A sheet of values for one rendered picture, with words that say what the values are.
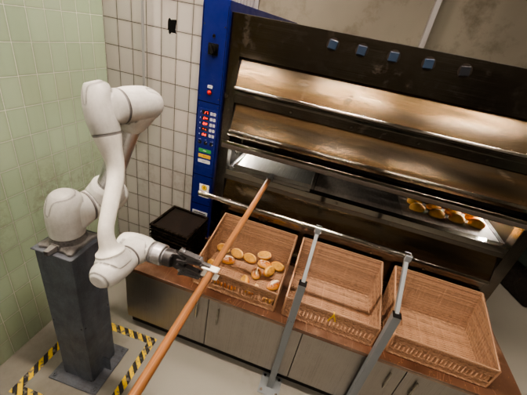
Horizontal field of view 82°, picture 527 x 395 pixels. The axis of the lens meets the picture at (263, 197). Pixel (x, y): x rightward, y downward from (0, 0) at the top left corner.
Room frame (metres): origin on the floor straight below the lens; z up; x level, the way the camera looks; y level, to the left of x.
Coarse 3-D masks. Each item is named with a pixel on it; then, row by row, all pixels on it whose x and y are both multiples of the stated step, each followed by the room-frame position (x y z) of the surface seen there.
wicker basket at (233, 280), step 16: (224, 224) 1.82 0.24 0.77; (256, 224) 1.80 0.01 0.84; (208, 240) 1.59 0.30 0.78; (240, 240) 1.78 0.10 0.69; (256, 240) 1.76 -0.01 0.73; (272, 240) 1.75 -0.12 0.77; (288, 240) 1.74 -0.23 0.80; (208, 256) 1.60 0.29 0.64; (272, 256) 1.71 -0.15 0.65; (288, 256) 1.71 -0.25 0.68; (224, 272) 1.53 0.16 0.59; (240, 272) 1.56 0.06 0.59; (224, 288) 1.35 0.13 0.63; (240, 288) 1.33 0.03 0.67; (256, 288) 1.31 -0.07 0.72; (256, 304) 1.31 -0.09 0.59; (272, 304) 1.34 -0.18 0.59
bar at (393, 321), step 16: (256, 208) 1.46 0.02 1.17; (304, 224) 1.41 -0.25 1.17; (352, 240) 1.35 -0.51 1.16; (304, 272) 1.23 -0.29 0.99; (304, 288) 1.16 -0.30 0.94; (400, 288) 1.19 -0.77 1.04; (400, 304) 1.14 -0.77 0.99; (288, 320) 1.17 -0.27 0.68; (400, 320) 1.07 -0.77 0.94; (288, 336) 1.17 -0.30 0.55; (384, 336) 1.08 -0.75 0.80; (272, 368) 1.17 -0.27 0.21; (368, 368) 1.08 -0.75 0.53; (272, 384) 1.17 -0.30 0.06; (352, 384) 1.11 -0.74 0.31
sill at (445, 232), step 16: (240, 176) 1.87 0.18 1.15; (256, 176) 1.86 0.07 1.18; (304, 192) 1.78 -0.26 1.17; (320, 192) 1.81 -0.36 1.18; (352, 208) 1.72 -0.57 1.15; (368, 208) 1.71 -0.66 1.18; (416, 224) 1.65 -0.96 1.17; (432, 224) 1.67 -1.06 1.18; (464, 240) 1.60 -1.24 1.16; (480, 240) 1.60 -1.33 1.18
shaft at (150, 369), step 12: (252, 204) 1.45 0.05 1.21; (240, 228) 1.21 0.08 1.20; (228, 240) 1.10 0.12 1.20; (216, 264) 0.94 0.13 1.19; (204, 276) 0.86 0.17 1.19; (204, 288) 0.81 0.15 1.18; (192, 300) 0.74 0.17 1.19; (180, 312) 0.69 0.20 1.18; (180, 324) 0.64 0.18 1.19; (168, 336) 0.59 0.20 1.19; (168, 348) 0.56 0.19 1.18; (156, 360) 0.51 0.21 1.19; (144, 372) 0.47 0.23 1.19; (144, 384) 0.45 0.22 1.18
